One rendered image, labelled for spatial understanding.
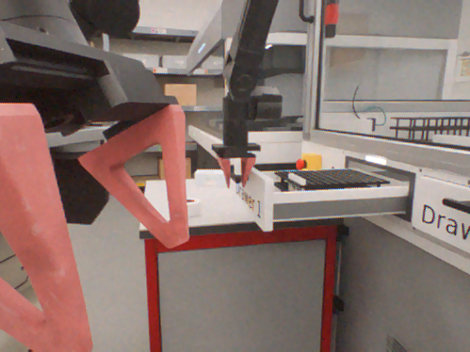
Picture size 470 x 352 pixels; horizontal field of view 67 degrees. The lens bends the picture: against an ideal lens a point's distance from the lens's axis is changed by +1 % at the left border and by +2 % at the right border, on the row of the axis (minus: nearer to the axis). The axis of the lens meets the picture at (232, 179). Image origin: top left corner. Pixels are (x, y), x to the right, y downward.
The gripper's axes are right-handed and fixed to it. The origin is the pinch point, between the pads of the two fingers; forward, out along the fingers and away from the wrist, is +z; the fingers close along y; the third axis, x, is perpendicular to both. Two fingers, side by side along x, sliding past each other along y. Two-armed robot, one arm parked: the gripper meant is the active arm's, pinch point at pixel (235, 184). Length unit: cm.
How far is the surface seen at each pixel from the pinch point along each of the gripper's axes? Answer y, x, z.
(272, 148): 37, 83, 3
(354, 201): 24.2, -9.9, 3.0
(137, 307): -32, 103, 91
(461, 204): 31.8, -29.0, -1.4
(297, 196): 11.0, -9.6, 1.0
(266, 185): 3.6, -11.4, -2.1
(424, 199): 35.4, -16.9, 1.2
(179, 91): 14, 381, -31
